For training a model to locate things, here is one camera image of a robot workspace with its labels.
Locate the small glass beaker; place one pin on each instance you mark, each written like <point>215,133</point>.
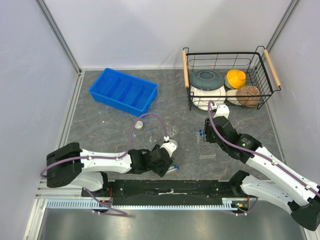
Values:
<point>172,130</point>

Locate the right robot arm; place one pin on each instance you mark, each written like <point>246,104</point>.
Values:
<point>292,192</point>

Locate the white ceramic plate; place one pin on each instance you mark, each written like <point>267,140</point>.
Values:
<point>201,98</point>

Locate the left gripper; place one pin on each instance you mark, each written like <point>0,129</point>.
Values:
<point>162,170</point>

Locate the clear acrylic tube rack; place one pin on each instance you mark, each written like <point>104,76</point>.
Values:
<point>206,150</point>

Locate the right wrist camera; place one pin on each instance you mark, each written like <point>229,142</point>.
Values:
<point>222,110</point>

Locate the black wire basket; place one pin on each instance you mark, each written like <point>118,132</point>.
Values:
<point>257,65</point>

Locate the round glass flask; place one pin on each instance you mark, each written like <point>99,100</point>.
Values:
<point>152,135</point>

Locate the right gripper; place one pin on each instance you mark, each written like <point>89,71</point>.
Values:
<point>207,130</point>

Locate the blue plastic divided bin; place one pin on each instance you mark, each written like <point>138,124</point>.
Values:
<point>124,92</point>

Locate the yellow ribbed bowl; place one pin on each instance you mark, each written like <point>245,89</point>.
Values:
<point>235,79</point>

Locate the speckled white bowl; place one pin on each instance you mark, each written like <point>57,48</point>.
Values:
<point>231,97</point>

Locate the small white crucible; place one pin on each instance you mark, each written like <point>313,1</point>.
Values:
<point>138,125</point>

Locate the dark teal ceramic bowl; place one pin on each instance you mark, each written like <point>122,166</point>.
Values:
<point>206,79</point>

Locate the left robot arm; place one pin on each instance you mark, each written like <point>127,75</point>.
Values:
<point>71,165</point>

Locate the brown clay cup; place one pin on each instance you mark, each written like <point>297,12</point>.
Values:
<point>248,96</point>

